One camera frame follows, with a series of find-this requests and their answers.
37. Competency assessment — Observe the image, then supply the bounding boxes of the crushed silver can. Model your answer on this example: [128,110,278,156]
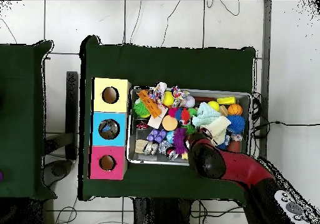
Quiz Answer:
[143,142,159,156]

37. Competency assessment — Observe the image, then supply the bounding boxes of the mint waffle cloth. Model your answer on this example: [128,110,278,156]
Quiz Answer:
[191,101,222,128]

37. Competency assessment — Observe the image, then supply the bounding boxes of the cream waffle cloth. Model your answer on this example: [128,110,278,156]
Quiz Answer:
[199,115,232,146]

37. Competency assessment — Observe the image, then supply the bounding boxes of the wooden three-hole box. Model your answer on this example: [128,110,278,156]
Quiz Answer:
[88,77,133,180]

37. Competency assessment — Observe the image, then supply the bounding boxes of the orange foam disc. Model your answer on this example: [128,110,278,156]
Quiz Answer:
[161,115,178,131]

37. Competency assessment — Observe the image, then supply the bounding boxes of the orange plastic grid toy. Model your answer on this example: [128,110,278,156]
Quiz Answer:
[137,89,163,119]

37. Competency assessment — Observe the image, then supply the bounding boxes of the green spiky toy with eyes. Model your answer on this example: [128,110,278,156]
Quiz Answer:
[132,99,151,118]

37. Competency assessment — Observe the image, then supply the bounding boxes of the colourful patterned cloth wad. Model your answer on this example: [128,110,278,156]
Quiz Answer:
[171,85,191,107]

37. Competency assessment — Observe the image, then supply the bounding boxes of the purple spiky ball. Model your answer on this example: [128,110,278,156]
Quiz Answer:
[173,127,188,155]

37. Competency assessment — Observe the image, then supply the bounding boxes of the white baseball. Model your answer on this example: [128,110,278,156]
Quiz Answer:
[184,94,196,109]

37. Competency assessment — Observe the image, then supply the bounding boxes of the dark green table cloth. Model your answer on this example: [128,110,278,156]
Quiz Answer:
[0,40,58,201]
[78,34,257,205]

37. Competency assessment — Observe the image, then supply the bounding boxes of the small orange basketball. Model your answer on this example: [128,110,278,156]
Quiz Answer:
[227,103,243,116]

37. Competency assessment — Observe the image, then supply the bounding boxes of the large blue spiky ball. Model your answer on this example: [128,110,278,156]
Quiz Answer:
[226,115,246,135]

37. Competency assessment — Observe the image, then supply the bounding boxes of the black upright panel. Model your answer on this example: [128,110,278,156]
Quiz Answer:
[65,71,79,161]

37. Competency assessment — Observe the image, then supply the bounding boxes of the grey rounded base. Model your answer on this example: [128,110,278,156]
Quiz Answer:
[41,159,74,188]

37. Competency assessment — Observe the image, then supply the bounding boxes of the shallow wire mesh bin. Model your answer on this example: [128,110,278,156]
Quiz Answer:
[126,84,253,169]

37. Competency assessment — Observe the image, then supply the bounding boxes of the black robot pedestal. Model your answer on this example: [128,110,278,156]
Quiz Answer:
[132,197,194,224]

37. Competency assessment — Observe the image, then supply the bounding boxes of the long black cable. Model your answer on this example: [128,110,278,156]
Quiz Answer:
[251,120,320,132]

